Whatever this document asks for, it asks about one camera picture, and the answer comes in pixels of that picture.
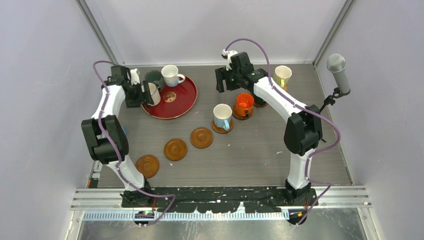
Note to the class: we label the dark green mug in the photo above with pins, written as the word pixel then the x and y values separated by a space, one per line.
pixel 259 101

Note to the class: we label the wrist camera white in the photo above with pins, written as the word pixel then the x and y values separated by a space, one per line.
pixel 227 54
pixel 135 78

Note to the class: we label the wooden coaster one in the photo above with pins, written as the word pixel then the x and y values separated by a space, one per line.
pixel 239 117

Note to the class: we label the colourful toy blocks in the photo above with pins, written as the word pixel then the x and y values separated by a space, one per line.
pixel 124 131

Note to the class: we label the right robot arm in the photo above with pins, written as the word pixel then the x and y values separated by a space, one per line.
pixel 303 129

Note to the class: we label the silver white mug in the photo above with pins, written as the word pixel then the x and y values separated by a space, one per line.
pixel 151 94

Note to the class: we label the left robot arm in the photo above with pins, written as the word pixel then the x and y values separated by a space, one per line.
pixel 104 135

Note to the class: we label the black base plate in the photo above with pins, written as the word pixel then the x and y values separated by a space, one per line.
pixel 254 199

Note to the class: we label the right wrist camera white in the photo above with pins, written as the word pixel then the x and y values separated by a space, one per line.
pixel 227 54

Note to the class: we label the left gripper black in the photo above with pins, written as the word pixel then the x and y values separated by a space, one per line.
pixel 136 103

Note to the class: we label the wooden coaster five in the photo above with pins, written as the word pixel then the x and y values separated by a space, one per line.
pixel 148 165

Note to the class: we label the orange black mug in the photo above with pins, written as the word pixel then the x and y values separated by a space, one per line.
pixel 244 102

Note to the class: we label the wooden coaster six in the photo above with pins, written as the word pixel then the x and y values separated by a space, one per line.
pixel 260 106

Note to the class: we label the wooden coaster four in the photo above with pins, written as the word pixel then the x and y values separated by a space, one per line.
pixel 175 149

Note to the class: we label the black mug rear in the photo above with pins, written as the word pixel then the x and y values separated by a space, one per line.
pixel 155 77

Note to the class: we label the red round tray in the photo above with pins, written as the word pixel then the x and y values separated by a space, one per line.
pixel 175 101

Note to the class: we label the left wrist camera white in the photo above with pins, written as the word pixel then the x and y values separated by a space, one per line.
pixel 135 78

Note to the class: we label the white mug rear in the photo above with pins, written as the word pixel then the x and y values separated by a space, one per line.
pixel 171 75

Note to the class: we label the wooden coaster two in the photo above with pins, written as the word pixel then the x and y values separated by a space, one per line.
pixel 220 130

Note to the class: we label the silver microphone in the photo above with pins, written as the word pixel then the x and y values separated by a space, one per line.
pixel 336 64

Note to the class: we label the wooden coaster three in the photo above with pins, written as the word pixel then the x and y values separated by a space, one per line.
pixel 201 137

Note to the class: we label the light blue mug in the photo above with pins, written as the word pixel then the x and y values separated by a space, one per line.
pixel 222 114

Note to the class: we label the yellow cream mug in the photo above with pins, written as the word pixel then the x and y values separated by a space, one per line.
pixel 282 75

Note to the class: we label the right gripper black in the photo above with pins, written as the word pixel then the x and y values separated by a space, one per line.
pixel 221 74

